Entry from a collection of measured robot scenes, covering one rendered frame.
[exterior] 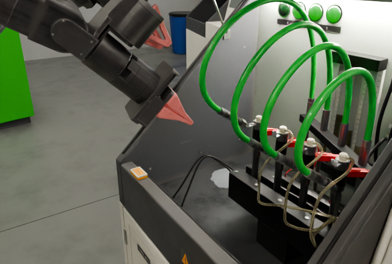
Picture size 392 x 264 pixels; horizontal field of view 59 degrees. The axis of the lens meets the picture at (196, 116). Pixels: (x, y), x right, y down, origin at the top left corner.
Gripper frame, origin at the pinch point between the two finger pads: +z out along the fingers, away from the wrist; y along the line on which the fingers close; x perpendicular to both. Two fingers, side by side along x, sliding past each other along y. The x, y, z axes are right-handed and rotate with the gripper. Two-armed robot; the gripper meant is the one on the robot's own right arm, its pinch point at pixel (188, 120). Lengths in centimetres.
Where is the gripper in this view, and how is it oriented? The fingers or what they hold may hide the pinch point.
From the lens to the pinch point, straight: 59.7
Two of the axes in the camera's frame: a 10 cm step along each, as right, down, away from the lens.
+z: 6.9, 5.5, 4.8
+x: -3.3, -3.5, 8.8
